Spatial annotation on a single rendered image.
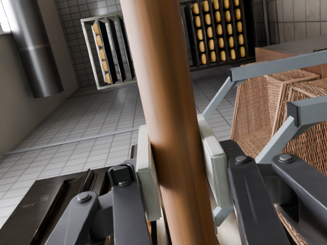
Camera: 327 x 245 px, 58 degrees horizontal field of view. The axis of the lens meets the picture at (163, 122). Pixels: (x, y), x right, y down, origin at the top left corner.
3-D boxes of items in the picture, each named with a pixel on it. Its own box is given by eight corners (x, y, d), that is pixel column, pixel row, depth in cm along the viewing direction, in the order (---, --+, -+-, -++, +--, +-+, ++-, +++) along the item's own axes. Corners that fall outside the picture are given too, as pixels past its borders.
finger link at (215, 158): (210, 156, 14) (226, 153, 14) (192, 114, 21) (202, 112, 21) (218, 209, 15) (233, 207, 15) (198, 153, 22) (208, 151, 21)
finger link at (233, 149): (236, 185, 13) (306, 172, 12) (213, 141, 17) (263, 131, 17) (240, 214, 13) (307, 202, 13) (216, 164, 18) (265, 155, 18)
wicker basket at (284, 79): (324, 183, 128) (261, 195, 128) (272, 137, 182) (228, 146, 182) (322, 73, 113) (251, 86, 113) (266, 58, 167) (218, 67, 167)
